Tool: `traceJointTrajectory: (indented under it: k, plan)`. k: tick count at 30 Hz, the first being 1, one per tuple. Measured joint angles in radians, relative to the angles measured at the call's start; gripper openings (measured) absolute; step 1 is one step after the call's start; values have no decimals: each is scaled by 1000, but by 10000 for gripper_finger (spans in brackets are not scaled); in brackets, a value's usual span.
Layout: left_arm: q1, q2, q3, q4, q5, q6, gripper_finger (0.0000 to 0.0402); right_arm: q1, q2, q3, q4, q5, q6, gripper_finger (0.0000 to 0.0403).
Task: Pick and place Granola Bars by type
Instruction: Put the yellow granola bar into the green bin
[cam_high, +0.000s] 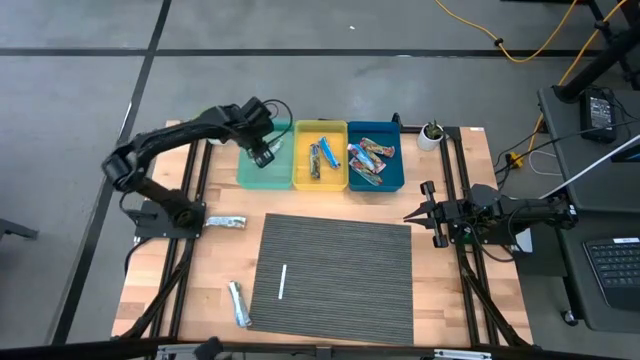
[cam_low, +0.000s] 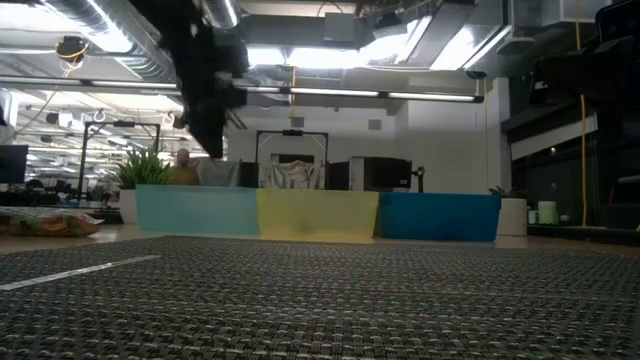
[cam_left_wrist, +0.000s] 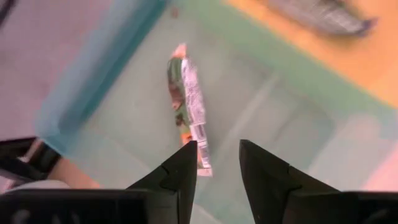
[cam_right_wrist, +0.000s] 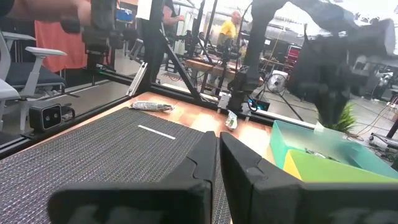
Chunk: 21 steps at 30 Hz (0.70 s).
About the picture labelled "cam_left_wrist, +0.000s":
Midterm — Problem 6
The granola bar dark blue-green wrapper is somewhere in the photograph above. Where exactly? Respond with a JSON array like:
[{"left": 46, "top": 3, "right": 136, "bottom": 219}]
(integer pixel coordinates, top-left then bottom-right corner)
[{"left": 267, "top": 0, "right": 379, "bottom": 37}]

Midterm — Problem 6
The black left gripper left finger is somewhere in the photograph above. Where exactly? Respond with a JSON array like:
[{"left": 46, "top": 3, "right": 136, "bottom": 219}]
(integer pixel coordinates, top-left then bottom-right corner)
[{"left": 126, "top": 139, "right": 199, "bottom": 224}]

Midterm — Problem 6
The teal plastic bin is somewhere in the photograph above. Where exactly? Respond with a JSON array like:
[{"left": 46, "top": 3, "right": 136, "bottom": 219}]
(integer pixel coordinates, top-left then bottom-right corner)
[{"left": 34, "top": 0, "right": 398, "bottom": 224}]

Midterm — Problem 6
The yellow plastic bin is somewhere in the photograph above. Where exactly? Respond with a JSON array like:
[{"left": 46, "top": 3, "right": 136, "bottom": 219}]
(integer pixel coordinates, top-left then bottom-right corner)
[{"left": 223, "top": 0, "right": 398, "bottom": 110}]

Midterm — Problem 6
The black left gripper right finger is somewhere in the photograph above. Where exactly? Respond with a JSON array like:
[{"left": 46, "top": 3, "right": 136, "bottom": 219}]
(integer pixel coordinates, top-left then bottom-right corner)
[{"left": 238, "top": 139, "right": 340, "bottom": 224}]

